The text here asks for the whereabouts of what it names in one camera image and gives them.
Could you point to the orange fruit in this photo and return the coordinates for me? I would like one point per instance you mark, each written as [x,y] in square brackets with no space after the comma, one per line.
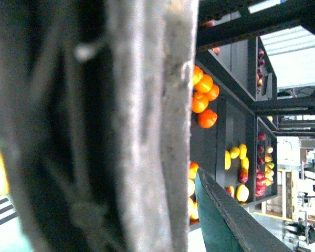
[213,93]
[205,84]
[207,118]
[199,102]

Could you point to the red yellow mango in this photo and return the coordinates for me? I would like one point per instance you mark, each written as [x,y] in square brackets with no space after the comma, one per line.
[243,175]

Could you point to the grey blurred left gripper finger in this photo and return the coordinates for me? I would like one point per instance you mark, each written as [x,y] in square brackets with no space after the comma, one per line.
[95,114]

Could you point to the black metal shelf frame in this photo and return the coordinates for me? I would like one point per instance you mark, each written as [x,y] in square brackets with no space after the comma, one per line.
[229,48]

